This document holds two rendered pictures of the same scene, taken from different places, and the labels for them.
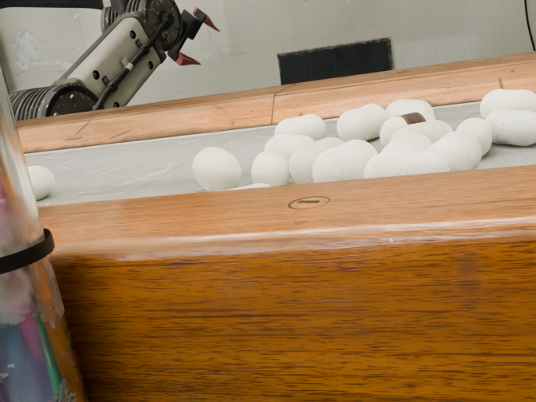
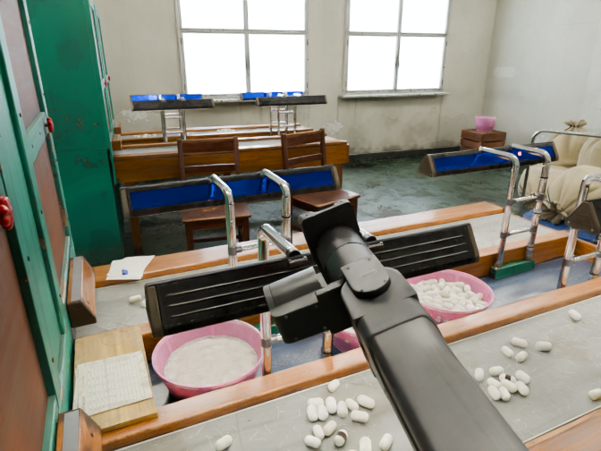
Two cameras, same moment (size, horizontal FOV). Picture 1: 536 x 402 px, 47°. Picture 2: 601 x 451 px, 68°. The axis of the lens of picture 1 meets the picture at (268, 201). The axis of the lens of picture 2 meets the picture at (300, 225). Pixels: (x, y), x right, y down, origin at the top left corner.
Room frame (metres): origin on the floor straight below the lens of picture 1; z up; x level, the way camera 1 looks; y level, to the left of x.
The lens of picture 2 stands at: (0.75, -0.57, 1.42)
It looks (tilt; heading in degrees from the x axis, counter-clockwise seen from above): 21 degrees down; 137
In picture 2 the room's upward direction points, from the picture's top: straight up
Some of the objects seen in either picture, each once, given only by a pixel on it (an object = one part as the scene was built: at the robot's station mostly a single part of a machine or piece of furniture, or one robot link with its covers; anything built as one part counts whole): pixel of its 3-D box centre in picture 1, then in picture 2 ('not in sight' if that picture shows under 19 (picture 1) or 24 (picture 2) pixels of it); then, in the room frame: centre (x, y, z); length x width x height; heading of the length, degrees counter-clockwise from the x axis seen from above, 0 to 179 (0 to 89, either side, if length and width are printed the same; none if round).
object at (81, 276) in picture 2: not in sight; (82, 287); (-0.45, -0.28, 0.83); 0.30 x 0.06 x 0.07; 162
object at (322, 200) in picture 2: not in sight; (320, 194); (-1.49, 1.70, 0.45); 0.44 x 0.43 x 0.91; 88
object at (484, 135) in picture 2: not in sight; (482, 140); (-2.12, 5.57, 0.32); 0.42 x 0.42 x 0.64; 68
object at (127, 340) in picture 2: not in sight; (112, 373); (-0.11, -0.34, 0.77); 0.33 x 0.15 x 0.01; 162
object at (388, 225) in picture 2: not in sight; (326, 254); (-0.38, 0.62, 0.67); 1.81 x 0.12 x 0.19; 72
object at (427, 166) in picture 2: not in sight; (493, 157); (0.05, 1.04, 1.08); 0.62 x 0.08 x 0.07; 72
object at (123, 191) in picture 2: not in sight; (238, 187); (-0.26, 0.12, 1.08); 0.62 x 0.08 x 0.07; 72
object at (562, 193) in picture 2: not in sight; (585, 193); (-0.20, 3.37, 0.40); 0.74 x 0.56 x 0.38; 69
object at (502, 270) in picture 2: not in sight; (503, 208); (0.12, 1.02, 0.90); 0.20 x 0.19 x 0.45; 72
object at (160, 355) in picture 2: not in sight; (211, 364); (-0.04, -0.13, 0.72); 0.27 x 0.27 x 0.10
